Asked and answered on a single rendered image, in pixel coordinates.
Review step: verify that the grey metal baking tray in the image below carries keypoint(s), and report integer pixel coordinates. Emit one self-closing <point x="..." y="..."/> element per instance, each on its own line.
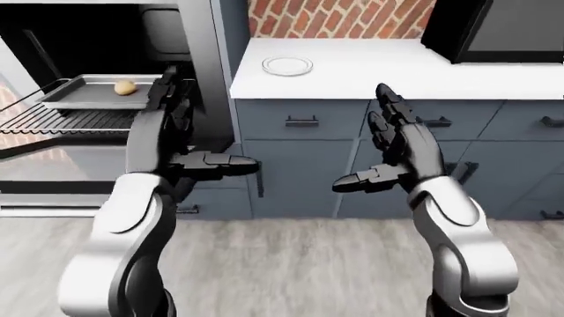
<point x="88" y="94"/>

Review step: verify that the clear glass plate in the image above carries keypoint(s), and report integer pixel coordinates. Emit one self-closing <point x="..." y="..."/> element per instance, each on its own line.
<point x="287" y="65"/>

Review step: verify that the black built-in oven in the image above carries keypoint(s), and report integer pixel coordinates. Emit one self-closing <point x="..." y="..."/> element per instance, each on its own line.
<point x="110" y="39"/>

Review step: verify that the blue-grey base cabinet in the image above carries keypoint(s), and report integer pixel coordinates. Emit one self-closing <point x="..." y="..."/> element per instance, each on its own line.
<point x="352" y="155"/>

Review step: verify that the yellow potato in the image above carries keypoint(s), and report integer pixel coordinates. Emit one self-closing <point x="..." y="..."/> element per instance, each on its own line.
<point x="125" y="87"/>

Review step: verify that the open oven door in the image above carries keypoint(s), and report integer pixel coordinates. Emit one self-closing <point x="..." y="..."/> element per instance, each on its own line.
<point x="44" y="171"/>

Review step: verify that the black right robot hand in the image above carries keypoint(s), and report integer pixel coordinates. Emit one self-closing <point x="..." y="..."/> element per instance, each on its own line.
<point x="414" y="145"/>

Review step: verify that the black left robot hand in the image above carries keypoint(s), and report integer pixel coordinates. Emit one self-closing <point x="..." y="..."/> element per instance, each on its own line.
<point x="145" y="138"/>

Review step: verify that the black microwave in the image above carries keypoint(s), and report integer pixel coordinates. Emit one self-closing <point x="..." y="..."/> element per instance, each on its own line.
<point x="502" y="29"/>

